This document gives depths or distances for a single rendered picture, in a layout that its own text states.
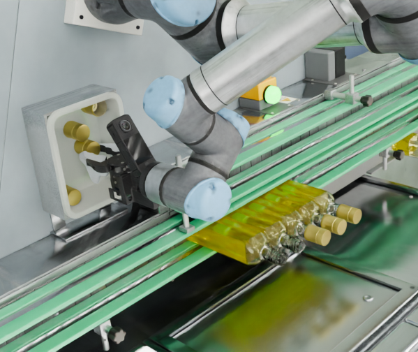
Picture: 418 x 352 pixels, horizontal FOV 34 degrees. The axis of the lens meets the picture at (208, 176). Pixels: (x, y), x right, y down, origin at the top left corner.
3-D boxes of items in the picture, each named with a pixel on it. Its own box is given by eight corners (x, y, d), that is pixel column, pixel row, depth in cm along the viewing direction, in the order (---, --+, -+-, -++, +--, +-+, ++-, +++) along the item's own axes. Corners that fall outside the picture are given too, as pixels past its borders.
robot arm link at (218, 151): (227, 99, 114) (199, 158, 112) (261, 130, 122) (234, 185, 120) (194, 92, 119) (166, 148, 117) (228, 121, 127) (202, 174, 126)
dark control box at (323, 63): (303, 77, 193) (329, 82, 187) (303, 49, 189) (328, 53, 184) (321, 70, 198) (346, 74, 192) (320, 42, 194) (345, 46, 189)
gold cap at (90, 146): (72, 140, 139) (84, 144, 136) (86, 134, 141) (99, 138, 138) (75, 156, 140) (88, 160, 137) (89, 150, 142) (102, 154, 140)
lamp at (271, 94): (263, 105, 171) (272, 107, 169) (262, 87, 169) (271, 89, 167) (274, 100, 174) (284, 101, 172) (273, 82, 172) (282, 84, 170)
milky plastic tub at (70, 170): (44, 211, 140) (68, 223, 134) (21, 107, 131) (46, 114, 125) (111, 181, 151) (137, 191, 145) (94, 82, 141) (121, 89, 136)
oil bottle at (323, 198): (252, 200, 167) (324, 224, 153) (250, 179, 165) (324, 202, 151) (266, 192, 171) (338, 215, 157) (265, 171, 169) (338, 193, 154)
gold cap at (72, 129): (61, 123, 136) (74, 127, 133) (76, 118, 138) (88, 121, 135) (64, 140, 137) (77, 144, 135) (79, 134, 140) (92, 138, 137)
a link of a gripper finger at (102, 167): (81, 169, 133) (115, 176, 128) (79, 161, 132) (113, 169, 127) (98, 159, 136) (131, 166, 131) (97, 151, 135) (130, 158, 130)
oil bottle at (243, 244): (184, 239, 153) (257, 270, 139) (181, 217, 151) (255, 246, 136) (202, 229, 156) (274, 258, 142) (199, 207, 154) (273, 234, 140)
